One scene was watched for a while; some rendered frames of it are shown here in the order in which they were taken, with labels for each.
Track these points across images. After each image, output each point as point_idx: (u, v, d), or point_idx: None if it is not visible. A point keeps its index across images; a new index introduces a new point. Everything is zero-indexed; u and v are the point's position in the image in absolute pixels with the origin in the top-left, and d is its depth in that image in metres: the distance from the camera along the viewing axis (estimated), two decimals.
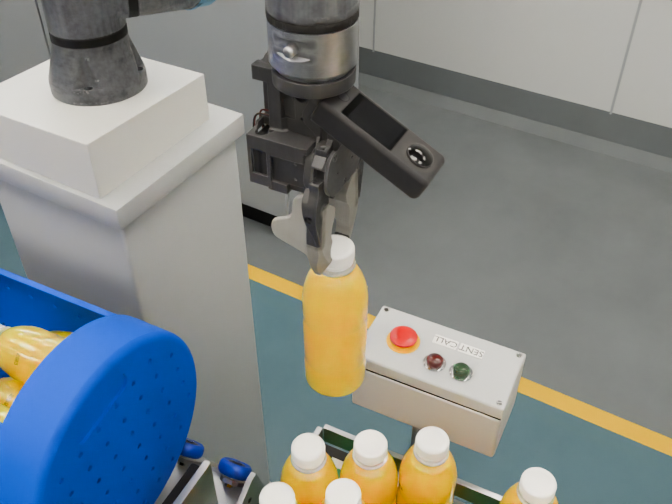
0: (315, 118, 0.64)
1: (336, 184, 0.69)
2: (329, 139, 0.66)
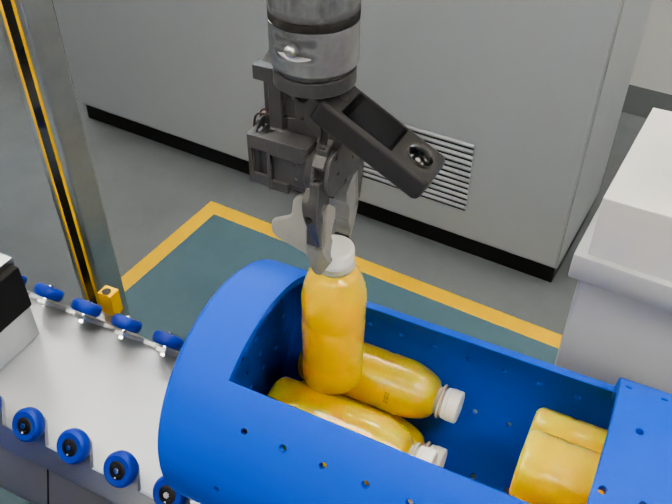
0: (316, 118, 0.64)
1: (336, 184, 0.69)
2: (330, 139, 0.66)
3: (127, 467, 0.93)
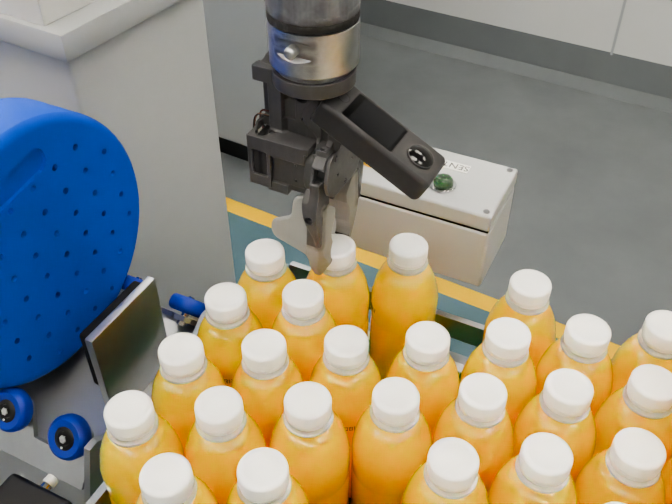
0: (316, 119, 0.64)
1: (336, 185, 0.69)
2: (329, 140, 0.66)
3: None
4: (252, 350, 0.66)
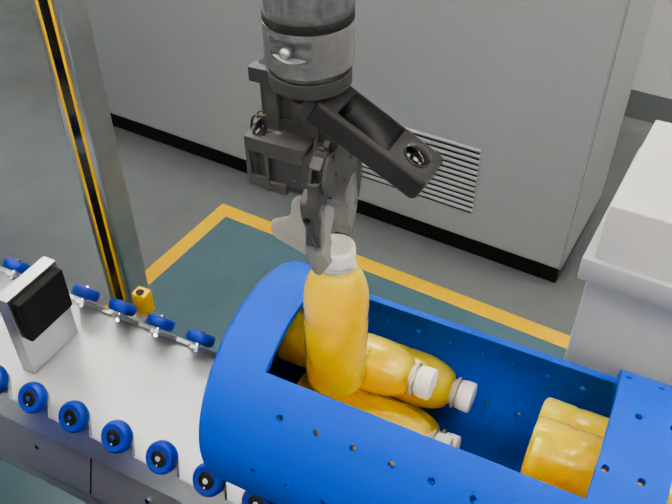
0: (312, 119, 0.64)
1: (334, 185, 0.69)
2: (327, 140, 0.66)
3: (168, 455, 1.01)
4: None
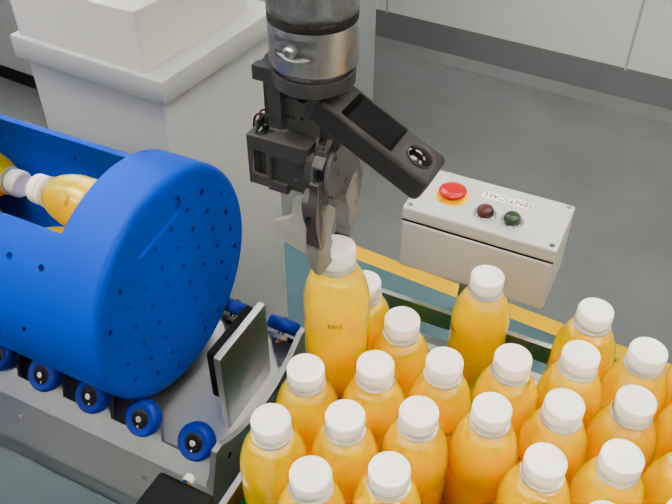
0: (315, 118, 0.64)
1: (336, 184, 0.69)
2: (329, 139, 0.66)
3: None
4: (366, 369, 0.78)
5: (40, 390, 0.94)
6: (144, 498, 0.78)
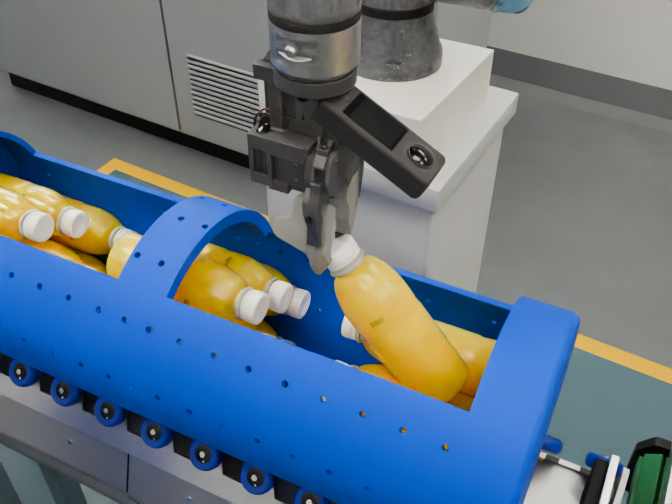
0: (316, 118, 0.64)
1: (337, 184, 0.69)
2: (330, 139, 0.66)
3: None
4: None
5: None
6: None
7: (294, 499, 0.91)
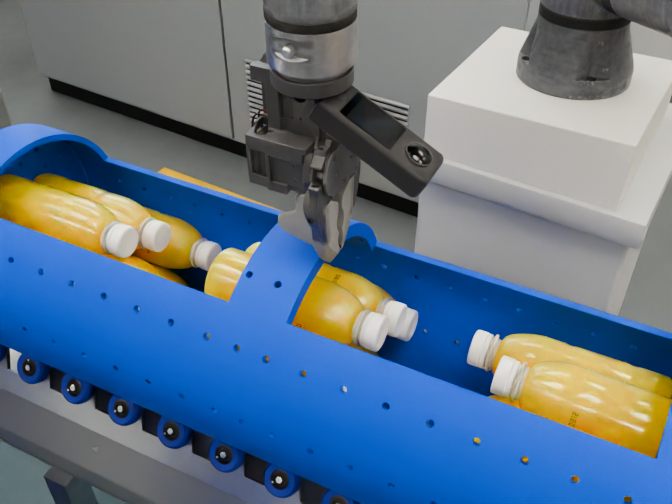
0: (314, 118, 0.64)
1: (335, 184, 0.69)
2: (328, 139, 0.66)
3: None
4: None
5: None
6: None
7: None
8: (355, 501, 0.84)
